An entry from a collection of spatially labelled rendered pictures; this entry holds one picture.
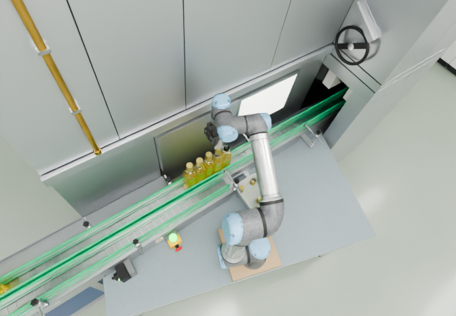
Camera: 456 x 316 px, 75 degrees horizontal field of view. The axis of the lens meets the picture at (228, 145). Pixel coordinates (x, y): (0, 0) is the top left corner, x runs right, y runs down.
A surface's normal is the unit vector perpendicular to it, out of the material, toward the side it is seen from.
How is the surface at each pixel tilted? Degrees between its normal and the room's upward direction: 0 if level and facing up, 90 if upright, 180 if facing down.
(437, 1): 90
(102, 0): 90
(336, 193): 0
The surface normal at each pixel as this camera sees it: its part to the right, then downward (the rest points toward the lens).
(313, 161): 0.11, -0.51
